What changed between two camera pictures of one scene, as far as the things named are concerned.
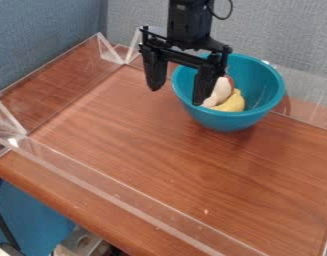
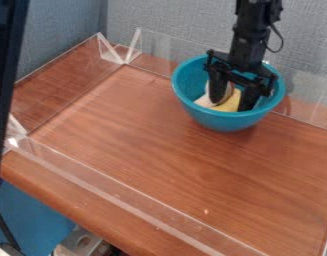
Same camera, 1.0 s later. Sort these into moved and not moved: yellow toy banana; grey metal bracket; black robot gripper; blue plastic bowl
Moved: black robot gripper
Not moved: grey metal bracket; yellow toy banana; blue plastic bowl
